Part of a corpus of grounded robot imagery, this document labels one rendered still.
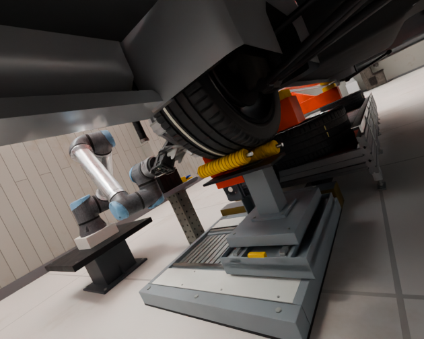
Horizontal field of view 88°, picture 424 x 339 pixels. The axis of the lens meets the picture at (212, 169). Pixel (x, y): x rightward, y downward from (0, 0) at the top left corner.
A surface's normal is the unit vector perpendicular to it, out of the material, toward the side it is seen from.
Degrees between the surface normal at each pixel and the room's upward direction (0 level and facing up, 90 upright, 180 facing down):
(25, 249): 90
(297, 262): 90
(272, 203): 90
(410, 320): 0
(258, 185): 90
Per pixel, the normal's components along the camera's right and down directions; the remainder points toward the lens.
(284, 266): -0.57, 0.32
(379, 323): -0.40, -0.91
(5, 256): 0.74, -0.28
